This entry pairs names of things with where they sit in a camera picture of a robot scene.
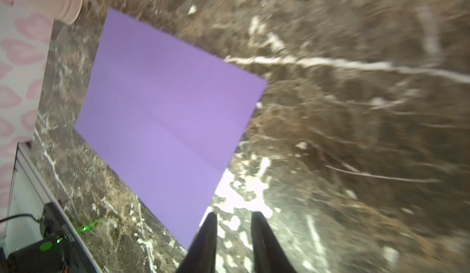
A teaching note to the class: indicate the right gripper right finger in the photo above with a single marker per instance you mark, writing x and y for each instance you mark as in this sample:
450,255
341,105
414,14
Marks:
268,255

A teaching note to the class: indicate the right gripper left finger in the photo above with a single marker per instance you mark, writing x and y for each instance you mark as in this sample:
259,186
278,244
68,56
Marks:
201,256

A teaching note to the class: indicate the dark purple paper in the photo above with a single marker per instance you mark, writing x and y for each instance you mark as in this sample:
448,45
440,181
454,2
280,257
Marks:
166,117

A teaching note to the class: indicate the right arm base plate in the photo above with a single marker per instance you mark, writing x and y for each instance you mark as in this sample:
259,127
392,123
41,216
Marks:
70,251

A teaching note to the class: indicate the aluminium front rail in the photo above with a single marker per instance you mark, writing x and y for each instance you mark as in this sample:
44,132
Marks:
29,193

